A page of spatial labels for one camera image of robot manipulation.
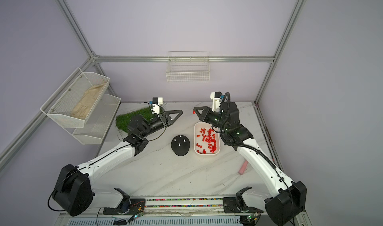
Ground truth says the aluminium mounting rail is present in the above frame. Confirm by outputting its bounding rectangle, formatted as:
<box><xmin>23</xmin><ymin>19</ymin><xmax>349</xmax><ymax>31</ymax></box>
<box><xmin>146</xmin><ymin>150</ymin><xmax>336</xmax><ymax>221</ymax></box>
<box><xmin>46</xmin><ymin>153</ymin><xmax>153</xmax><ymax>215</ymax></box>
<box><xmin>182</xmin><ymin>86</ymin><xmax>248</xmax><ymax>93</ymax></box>
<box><xmin>56</xmin><ymin>194</ymin><xmax>306</xmax><ymax>218</ymax></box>

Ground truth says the white wire wall basket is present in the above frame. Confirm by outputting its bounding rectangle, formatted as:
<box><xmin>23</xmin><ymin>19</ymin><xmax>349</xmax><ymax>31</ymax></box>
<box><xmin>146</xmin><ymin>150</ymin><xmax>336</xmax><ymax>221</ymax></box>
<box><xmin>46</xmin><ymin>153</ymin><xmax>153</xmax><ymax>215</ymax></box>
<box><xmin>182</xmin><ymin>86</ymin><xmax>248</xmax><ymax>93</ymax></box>
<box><xmin>166</xmin><ymin>51</ymin><xmax>210</xmax><ymax>84</ymax></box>

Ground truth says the white mesh shelf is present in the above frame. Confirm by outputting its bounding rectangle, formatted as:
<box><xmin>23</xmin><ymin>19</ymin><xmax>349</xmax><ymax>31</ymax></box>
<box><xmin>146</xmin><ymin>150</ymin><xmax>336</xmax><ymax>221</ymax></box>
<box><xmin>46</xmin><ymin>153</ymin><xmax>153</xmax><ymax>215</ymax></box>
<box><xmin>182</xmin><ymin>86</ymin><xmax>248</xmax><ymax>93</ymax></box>
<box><xmin>40</xmin><ymin>68</ymin><xmax>110</xmax><ymax>128</ymax></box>
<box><xmin>72</xmin><ymin>94</ymin><xmax>121</xmax><ymax>145</ymax></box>

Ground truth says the white plastic tray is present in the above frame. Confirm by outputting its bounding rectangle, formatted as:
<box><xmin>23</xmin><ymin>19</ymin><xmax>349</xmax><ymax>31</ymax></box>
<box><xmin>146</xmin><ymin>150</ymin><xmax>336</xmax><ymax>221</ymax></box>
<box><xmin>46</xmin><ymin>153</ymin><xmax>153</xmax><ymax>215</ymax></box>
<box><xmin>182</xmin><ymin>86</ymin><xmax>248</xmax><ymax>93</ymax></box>
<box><xmin>192</xmin><ymin>122</ymin><xmax>220</xmax><ymax>156</ymax></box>

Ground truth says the beige cloth glove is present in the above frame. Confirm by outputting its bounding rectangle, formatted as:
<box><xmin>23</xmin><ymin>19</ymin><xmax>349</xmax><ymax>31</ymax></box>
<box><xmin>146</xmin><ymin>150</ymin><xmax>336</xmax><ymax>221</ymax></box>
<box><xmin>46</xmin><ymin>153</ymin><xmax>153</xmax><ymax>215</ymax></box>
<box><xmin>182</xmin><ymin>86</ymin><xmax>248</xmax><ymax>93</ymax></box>
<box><xmin>70</xmin><ymin>83</ymin><xmax>106</xmax><ymax>120</ymax></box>

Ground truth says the lower white mesh shelf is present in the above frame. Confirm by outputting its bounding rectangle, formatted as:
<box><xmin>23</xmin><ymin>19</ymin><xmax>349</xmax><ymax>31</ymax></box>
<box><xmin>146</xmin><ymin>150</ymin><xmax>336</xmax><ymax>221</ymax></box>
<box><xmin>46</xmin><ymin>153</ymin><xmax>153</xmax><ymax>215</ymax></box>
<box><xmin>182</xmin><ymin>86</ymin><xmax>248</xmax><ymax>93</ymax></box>
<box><xmin>72</xmin><ymin>94</ymin><xmax>121</xmax><ymax>145</ymax></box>

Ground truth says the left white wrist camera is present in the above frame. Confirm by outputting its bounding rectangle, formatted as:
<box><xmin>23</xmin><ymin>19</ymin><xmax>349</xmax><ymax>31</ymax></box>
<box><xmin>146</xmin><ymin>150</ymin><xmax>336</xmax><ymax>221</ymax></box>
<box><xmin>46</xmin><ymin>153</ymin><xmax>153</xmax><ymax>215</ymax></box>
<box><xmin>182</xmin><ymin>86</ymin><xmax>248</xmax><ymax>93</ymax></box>
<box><xmin>149</xmin><ymin>97</ymin><xmax>164</xmax><ymax>115</ymax></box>

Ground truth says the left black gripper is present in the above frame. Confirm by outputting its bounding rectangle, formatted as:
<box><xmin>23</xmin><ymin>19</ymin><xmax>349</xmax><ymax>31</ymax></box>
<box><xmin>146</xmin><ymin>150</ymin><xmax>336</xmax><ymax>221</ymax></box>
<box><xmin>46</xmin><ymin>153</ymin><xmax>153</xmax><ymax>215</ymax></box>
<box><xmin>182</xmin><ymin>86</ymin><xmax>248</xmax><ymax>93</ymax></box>
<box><xmin>141</xmin><ymin>110</ymin><xmax>183</xmax><ymax>138</ymax></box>

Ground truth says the green artificial grass mat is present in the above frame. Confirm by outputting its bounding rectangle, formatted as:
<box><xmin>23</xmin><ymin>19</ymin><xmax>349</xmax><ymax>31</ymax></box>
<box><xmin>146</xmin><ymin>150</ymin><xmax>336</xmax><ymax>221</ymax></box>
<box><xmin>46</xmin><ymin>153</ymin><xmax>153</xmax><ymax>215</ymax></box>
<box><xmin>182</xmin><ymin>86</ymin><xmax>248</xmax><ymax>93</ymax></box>
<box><xmin>116</xmin><ymin>106</ymin><xmax>156</xmax><ymax>133</ymax></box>

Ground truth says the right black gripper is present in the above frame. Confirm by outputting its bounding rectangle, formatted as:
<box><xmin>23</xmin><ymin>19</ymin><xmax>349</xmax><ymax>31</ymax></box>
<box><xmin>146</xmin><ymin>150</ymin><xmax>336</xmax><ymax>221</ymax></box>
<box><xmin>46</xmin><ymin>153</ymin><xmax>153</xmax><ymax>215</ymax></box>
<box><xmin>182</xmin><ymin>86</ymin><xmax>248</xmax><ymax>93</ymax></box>
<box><xmin>195</xmin><ymin>107</ymin><xmax>230</xmax><ymax>132</ymax></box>

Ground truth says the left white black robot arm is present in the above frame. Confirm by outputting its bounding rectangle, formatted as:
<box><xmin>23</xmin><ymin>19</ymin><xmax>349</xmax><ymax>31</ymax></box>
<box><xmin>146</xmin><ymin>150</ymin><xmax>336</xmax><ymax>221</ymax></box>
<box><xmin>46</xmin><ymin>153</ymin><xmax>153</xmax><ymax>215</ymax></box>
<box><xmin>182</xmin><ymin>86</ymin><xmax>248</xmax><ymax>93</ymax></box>
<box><xmin>49</xmin><ymin>109</ymin><xmax>183</xmax><ymax>217</ymax></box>

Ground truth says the upper white mesh shelf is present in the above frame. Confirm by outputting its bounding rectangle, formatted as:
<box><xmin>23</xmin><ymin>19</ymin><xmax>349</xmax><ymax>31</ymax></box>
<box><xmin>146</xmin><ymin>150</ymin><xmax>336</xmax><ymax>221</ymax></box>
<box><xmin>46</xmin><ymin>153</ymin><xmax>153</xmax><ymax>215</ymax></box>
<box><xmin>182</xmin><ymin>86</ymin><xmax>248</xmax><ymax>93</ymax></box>
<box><xmin>40</xmin><ymin>68</ymin><xmax>110</xmax><ymax>128</ymax></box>

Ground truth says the black round screw base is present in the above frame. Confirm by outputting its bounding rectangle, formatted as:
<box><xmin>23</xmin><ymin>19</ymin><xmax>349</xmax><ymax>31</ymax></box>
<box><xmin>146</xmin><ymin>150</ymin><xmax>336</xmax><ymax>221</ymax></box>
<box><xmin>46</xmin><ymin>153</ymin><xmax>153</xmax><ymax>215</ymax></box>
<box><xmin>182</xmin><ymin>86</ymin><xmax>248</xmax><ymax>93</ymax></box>
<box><xmin>171</xmin><ymin>135</ymin><xmax>190</xmax><ymax>156</ymax></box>

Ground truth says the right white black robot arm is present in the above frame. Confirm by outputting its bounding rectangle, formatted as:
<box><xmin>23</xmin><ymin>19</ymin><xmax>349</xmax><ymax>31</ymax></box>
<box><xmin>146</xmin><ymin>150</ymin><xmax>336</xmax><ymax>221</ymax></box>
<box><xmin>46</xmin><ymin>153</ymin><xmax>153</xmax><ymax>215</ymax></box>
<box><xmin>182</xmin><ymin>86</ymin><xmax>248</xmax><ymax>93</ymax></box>
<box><xmin>194</xmin><ymin>101</ymin><xmax>307</xmax><ymax>226</ymax></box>

